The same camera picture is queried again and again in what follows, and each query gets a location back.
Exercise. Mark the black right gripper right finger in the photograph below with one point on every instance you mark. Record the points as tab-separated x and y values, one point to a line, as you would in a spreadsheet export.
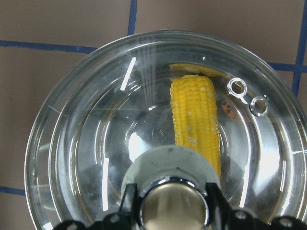
221	215

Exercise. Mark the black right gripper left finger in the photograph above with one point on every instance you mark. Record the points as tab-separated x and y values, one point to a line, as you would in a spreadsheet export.
129	211

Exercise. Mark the yellow corn cob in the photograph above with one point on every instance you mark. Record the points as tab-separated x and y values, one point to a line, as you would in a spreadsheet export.
194	113

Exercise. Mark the glass pot lid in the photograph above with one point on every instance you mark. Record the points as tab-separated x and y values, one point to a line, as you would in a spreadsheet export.
168	131

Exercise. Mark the pale green steel pot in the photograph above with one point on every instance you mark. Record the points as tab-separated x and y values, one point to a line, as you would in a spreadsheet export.
48	155

